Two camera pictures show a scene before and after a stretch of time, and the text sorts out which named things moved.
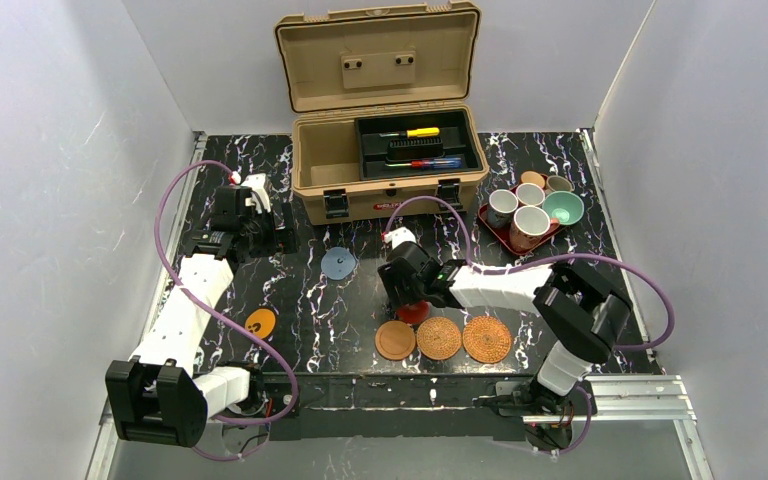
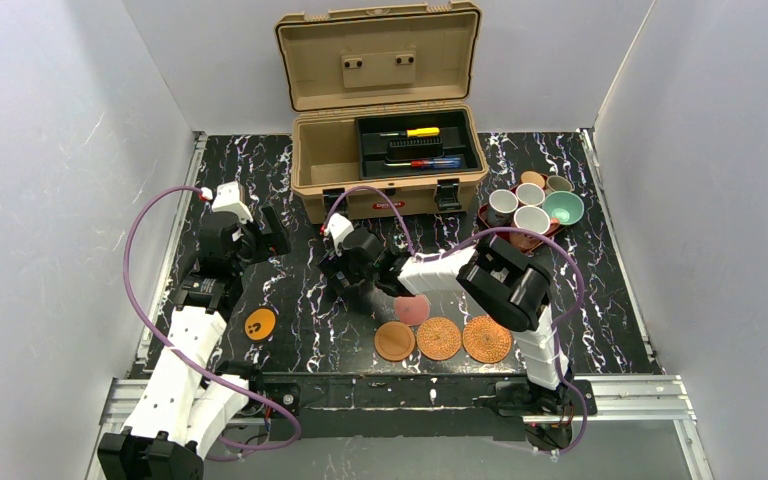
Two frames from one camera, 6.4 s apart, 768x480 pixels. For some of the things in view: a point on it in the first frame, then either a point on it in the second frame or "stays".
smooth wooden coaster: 394,340 stays
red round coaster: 414,313 stays
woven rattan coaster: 439,338 stays
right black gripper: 396,291 to 342,274
